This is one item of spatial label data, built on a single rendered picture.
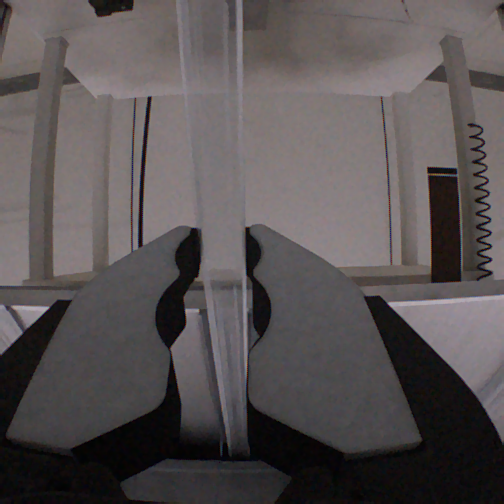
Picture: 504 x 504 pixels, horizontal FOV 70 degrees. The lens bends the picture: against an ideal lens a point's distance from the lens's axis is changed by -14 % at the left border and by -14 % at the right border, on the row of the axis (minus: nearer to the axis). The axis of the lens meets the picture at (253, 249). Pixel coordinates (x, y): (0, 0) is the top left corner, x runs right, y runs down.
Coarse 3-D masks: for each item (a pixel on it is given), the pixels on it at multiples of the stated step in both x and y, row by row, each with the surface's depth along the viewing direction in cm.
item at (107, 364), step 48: (192, 240) 11; (96, 288) 9; (144, 288) 9; (96, 336) 8; (144, 336) 8; (48, 384) 6; (96, 384) 7; (144, 384) 7; (48, 432) 6; (96, 432) 6; (144, 432) 6
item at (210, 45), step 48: (192, 0) 7; (240, 0) 7; (192, 48) 8; (240, 48) 8; (192, 96) 9; (240, 96) 9; (192, 144) 10; (240, 144) 10; (192, 192) 11; (240, 192) 11; (240, 240) 12; (240, 288) 14; (240, 336) 15; (240, 384) 18; (240, 432) 23
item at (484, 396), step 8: (496, 376) 22; (488, 384) 23; (496, 384) 22; (480, 392) 24; (488, 392) 23; (496, 392) 22; (480, 400) 24; (488, 400) 23; (496, 400) 23; (488, 408) 23; (496, 408) 24; (496, 416) 25
